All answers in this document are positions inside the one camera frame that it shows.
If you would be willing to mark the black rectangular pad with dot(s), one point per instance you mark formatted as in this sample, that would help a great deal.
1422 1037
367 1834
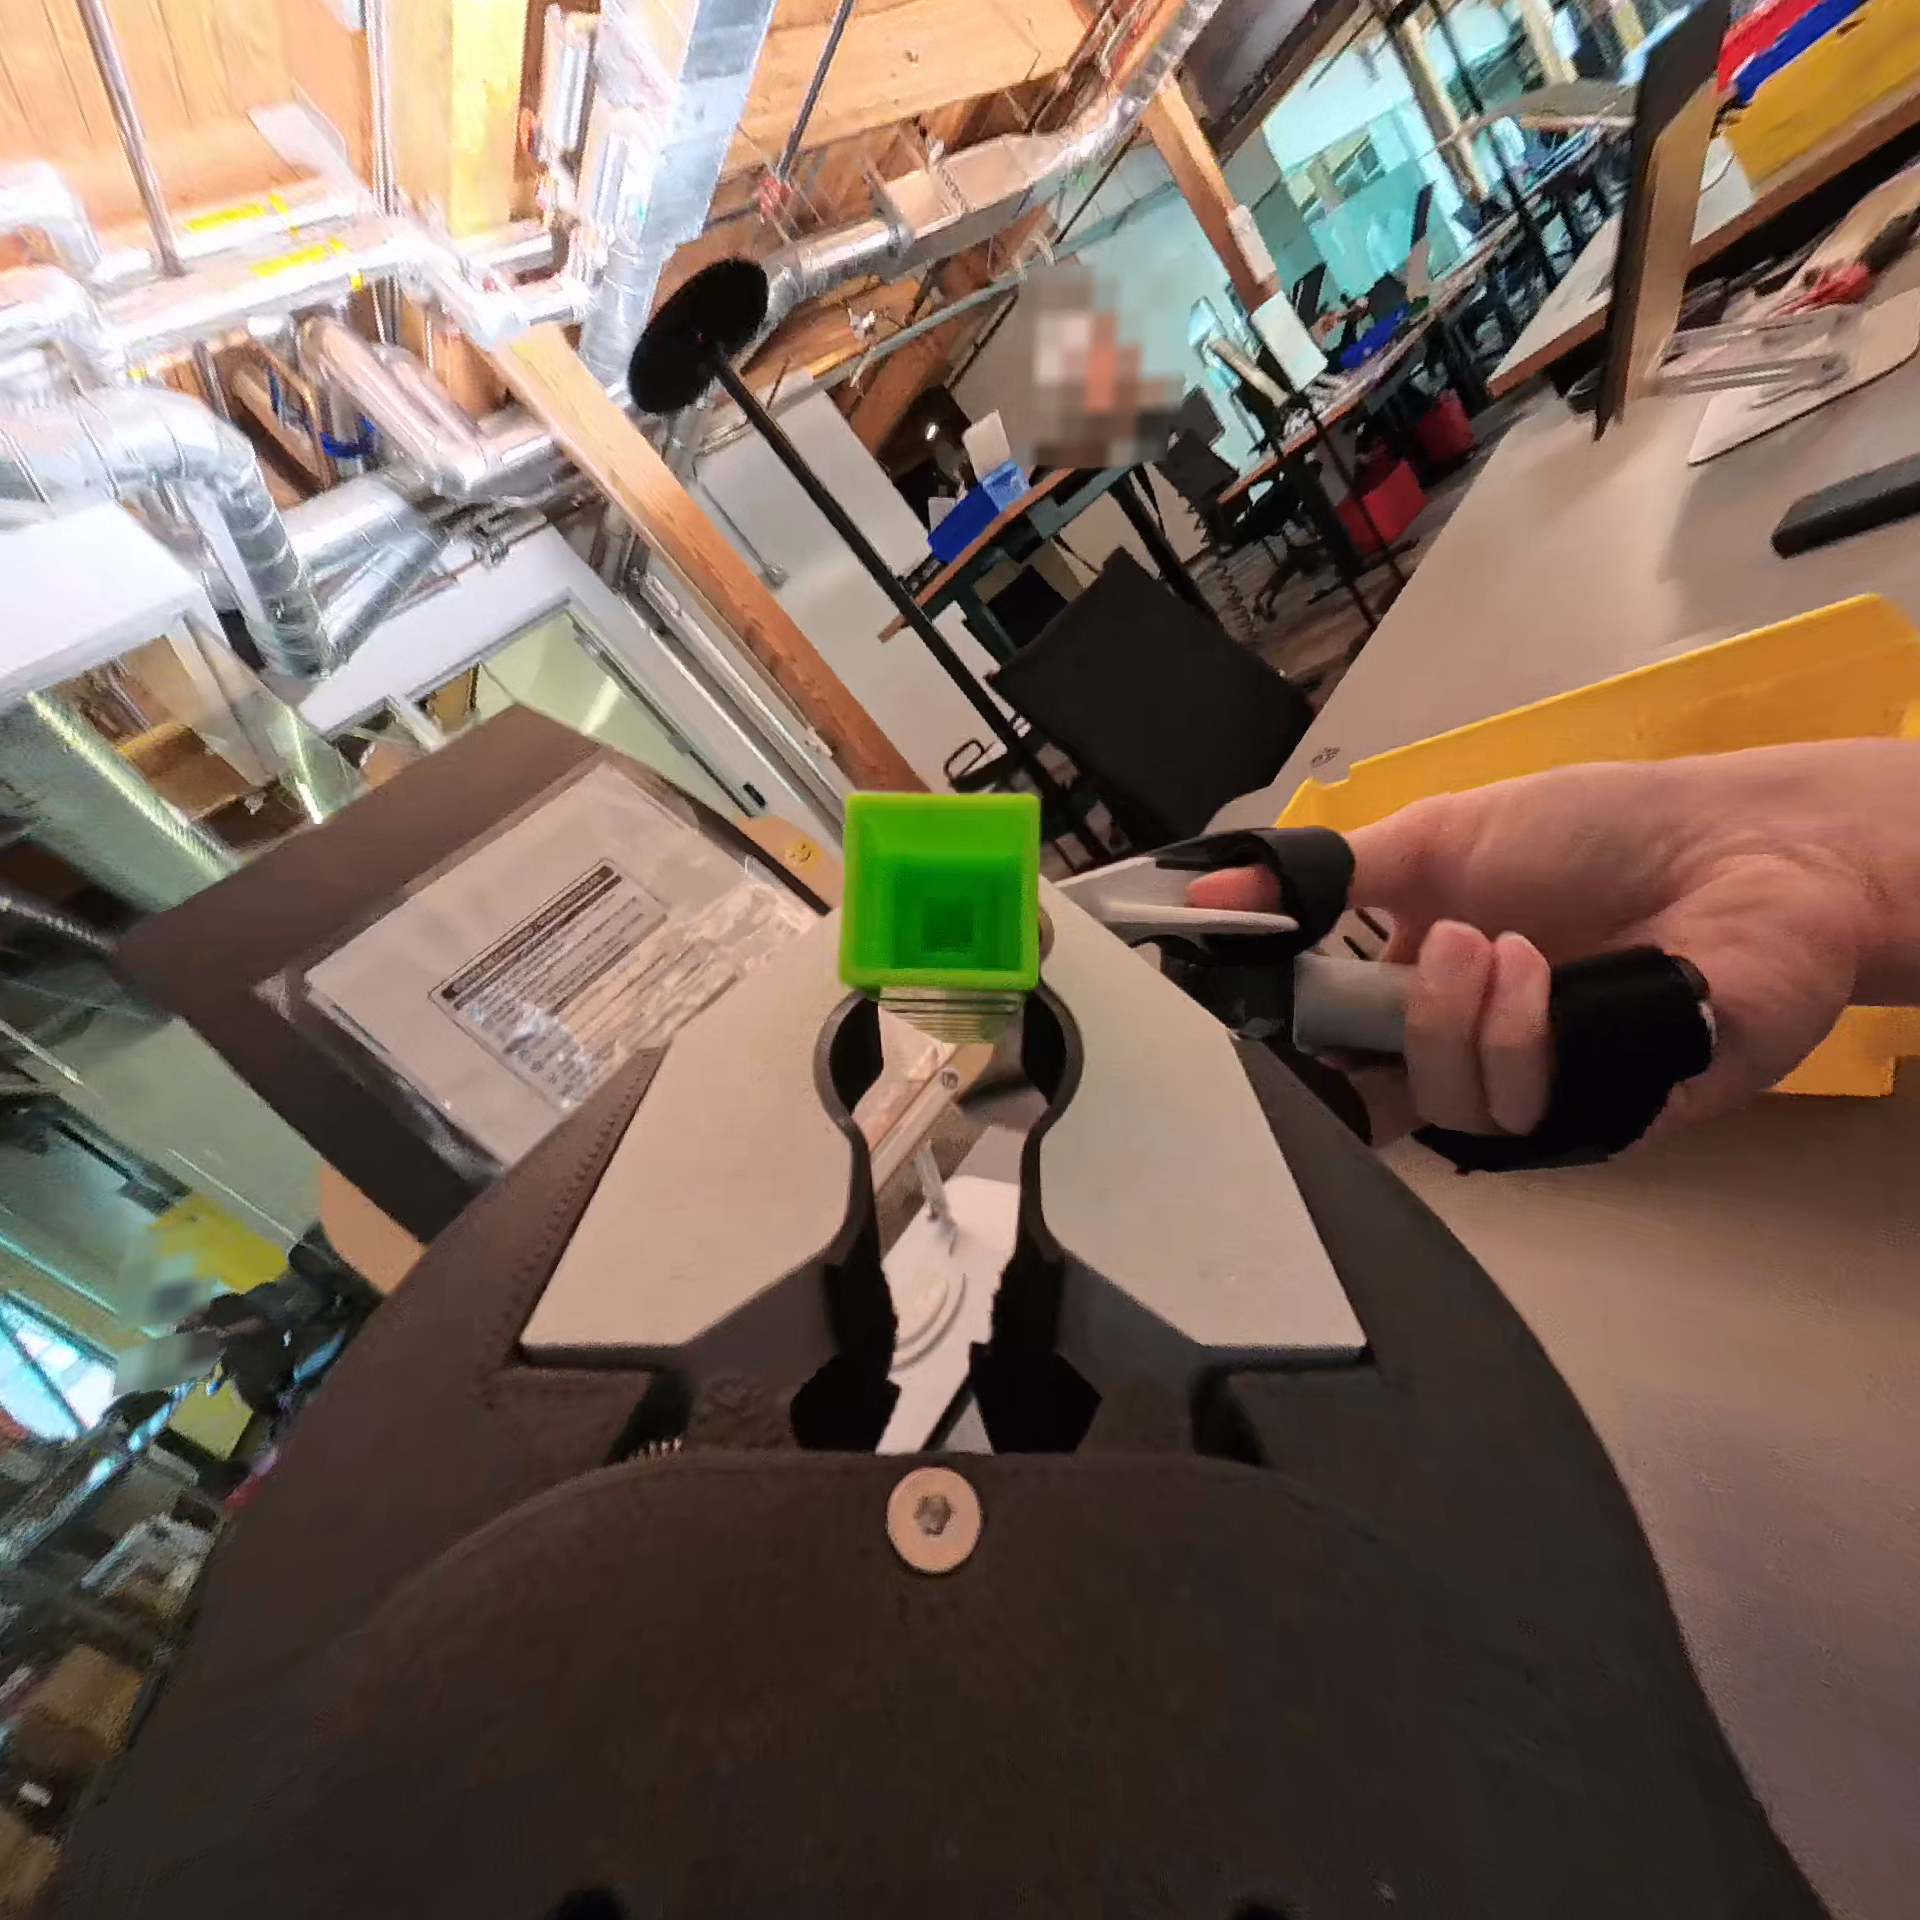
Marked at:
1845 503

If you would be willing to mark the yellow plastic bin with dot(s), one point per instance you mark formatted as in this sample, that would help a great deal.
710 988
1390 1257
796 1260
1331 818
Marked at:
1727 689
1831 91

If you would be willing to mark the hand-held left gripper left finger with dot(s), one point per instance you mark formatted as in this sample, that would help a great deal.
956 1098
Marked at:
690 1201

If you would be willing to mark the black pole stand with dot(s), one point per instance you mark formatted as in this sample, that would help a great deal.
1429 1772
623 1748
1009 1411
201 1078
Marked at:
698 338

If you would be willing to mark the wooden standing desk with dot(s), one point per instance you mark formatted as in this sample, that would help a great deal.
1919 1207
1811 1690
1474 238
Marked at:
1036 507

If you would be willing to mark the wooden support post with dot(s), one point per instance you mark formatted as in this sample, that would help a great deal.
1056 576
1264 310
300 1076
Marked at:
676 556

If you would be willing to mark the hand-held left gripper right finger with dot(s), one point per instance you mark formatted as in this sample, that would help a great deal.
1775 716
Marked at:
1186 1201

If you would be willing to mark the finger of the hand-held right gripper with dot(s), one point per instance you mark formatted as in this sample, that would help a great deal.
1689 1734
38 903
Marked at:
1172 906

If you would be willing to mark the silver air duct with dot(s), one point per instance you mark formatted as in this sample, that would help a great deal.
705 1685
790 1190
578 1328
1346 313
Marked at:
195 466

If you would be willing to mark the white stand base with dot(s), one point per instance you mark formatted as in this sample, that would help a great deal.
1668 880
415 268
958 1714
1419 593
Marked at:
944 1245

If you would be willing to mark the black display board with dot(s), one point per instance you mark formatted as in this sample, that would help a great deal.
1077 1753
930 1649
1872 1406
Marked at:
1657 226

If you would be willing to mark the blue bin with white boxes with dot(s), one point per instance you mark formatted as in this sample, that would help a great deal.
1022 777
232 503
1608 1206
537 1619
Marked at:
976 518

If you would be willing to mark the black straight-back chair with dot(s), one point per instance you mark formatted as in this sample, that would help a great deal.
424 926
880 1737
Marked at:
1156 706

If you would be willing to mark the red storage bin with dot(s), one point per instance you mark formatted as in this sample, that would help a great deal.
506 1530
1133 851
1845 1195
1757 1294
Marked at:
1380 503

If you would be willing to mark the person's right hand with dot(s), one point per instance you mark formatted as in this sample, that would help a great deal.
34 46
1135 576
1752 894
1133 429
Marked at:
1621 870

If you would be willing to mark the clear-sleeved instruction sheet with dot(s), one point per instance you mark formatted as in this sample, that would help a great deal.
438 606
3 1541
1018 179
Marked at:
496 961

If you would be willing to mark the instruction sheet on stand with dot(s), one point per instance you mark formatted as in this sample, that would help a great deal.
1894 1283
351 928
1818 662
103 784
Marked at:
226 961

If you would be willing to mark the green plastic square tube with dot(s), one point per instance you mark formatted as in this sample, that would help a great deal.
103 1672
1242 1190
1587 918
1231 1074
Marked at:
939 901

